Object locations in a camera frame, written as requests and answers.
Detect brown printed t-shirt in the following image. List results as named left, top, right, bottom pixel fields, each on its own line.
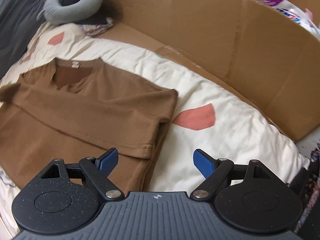
left=1, top=59, right=178, bottom=192

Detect cream patterned bed sheet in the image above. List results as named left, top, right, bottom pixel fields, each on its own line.
left=0, top=21, right=311, bottom=238

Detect brown cardboard sheet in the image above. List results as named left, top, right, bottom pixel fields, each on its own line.
left=104, top=0, right=319, bottom=140

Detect folded patterned cloth stack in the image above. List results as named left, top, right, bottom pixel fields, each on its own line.
left=78, top=17, right=113, bottom=37

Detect grey neck pillow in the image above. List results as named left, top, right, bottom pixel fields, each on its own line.
left=36, top=0, right=103, bottom=25

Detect purple white plastic bag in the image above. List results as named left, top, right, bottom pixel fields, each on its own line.
left=257, top=0, right=319, bottom=38

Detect dark grey pillow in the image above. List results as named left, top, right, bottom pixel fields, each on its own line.
left=1, top=0, right=44, bottom=77

